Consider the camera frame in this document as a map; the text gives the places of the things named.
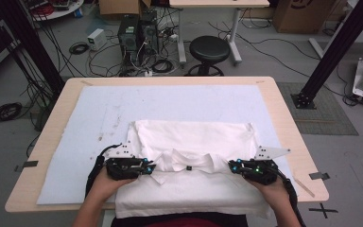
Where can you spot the white printed t-shirt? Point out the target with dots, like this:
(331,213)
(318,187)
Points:
(195,138)

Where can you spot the large cardboard box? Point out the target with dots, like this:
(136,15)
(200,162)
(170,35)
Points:
(302,15)

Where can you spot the black tape strip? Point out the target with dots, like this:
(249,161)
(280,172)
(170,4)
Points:
(319,176)
(30,164)

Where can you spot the grey floor mat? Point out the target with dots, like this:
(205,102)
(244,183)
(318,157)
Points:
(321,107)

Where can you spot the black aluminium post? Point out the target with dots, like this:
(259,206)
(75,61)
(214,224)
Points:
(337,47)
(34,47)

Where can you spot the person's black and red clothing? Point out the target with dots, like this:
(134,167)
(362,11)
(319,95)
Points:
(182,220)

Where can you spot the white power strip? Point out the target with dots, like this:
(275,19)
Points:
(148,73)

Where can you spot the white power supply box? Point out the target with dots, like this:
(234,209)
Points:
(96,38)

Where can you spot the person's left hand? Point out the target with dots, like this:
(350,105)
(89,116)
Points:
(105,187)

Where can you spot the person's right hand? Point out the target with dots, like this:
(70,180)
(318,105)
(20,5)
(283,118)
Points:
(274,192)

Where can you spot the white desk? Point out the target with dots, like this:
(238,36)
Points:
(217,2)

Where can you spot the round white table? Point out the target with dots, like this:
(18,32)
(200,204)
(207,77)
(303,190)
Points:
(61,12)

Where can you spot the black round stool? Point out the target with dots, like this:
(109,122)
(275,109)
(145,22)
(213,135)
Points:
(209,48)

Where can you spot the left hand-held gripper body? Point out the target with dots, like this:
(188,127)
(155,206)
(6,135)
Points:
(123,167)

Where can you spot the light blue foam mat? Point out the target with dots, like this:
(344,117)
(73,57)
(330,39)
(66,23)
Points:
(170,101)

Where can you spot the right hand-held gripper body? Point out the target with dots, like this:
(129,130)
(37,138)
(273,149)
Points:
(261,170)

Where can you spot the open cardboard box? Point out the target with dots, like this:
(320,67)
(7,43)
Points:
(118,6)

